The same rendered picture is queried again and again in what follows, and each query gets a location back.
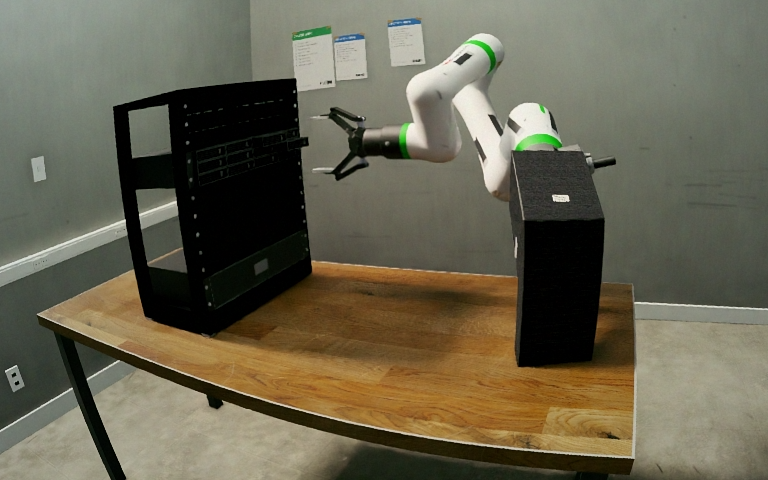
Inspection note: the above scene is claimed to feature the black server rack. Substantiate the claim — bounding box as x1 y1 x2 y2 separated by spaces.
113 78 312 338

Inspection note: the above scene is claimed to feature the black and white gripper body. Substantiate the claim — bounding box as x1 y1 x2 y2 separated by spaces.
348 127 383 158

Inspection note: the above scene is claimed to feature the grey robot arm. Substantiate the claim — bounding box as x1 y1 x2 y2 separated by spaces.
380 34 583 202

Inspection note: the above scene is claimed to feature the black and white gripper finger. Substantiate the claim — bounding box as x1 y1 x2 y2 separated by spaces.
308 107 366 141
311 145 369 181

